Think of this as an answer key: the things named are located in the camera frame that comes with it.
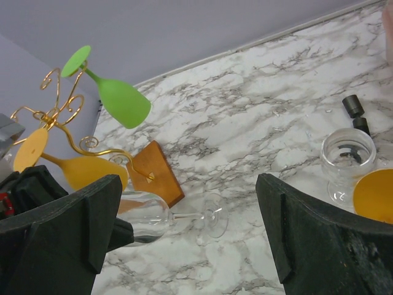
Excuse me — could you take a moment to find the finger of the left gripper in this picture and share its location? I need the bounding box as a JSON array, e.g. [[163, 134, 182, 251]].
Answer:
[[107, 218, 134, 251]]

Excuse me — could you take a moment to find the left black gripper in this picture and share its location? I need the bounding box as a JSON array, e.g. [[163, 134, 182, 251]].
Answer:
[[1, 165, 68, 219]]

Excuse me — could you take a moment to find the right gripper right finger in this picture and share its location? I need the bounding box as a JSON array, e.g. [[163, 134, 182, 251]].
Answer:
[[255, 173, 392, 294]]

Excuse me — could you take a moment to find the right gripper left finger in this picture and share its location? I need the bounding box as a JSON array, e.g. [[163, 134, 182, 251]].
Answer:
[[1, 175, 123, 294]]

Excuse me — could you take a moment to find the clear wine glass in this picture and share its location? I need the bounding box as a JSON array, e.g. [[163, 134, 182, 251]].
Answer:
[[117, 191, 228, 248]]

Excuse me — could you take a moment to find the orange hanging wine glass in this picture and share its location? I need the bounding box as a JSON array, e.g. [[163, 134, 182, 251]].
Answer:
[[13, 128, 128, 190]]

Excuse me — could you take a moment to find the wooden rack base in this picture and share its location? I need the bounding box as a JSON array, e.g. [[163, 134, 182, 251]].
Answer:
[[126, 141, 184, 208]]

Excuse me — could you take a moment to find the orange wine glass on table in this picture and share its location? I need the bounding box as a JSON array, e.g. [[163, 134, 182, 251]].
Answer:
[[353, 168, 393, 224]]

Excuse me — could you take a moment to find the green wine glass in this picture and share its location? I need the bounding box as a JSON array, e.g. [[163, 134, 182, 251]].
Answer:
[[61, 45, 151, 129]]

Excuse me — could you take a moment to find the clear glass on table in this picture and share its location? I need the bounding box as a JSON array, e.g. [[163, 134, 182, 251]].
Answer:
[[320, 128, 376, 208]]

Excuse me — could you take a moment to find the black cylinder piece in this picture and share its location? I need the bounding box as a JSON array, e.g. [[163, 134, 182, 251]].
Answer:
[[342, 95, 370, 135]]

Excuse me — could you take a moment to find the pink plastic storage box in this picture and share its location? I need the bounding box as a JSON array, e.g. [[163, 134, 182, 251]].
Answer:
[[382, 1, 392, 68]]

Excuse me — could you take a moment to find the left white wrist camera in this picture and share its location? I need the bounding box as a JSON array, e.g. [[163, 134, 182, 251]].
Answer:
[[0, 114, 25, 158]]

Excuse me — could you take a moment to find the gold wire glass rack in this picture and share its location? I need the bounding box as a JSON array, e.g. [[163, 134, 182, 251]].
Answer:
[[10, 68, 154, 180]]

